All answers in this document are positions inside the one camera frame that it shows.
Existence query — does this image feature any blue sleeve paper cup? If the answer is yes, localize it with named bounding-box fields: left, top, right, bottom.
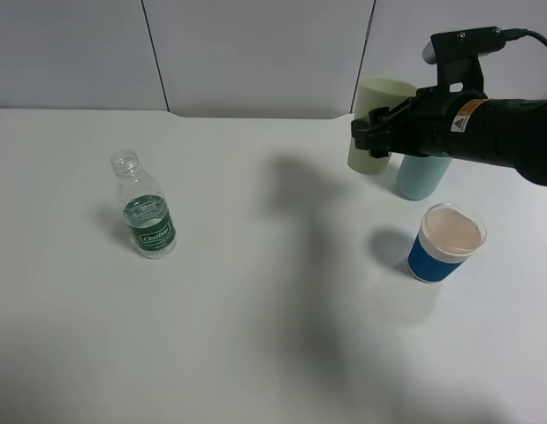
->
left=406, top=203, right=487, bottom=284

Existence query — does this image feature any dark right wrist camera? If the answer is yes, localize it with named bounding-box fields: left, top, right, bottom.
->
left=422, top=26, right=506, bottom=93

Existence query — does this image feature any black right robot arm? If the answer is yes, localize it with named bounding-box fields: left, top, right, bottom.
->
left=351, top=87, right=547, bottom=186

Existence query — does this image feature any black right camera cable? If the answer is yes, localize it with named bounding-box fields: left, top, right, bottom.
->
left=502, top=27, right=547, bottom=57

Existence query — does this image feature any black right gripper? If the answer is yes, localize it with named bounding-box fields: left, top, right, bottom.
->
left=351, top=87, right=454, bottom=158

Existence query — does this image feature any clear green-label water bottle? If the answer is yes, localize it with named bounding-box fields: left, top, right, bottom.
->
left=110, top=149, right=178, bottom=260

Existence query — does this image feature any pale yellow plastic cup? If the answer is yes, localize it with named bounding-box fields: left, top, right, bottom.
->
left=347, top=77, right=417, bottom=176

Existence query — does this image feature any teal plastic cup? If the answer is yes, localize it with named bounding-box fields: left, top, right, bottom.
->
left=396, top=155, right=452, bottom=201

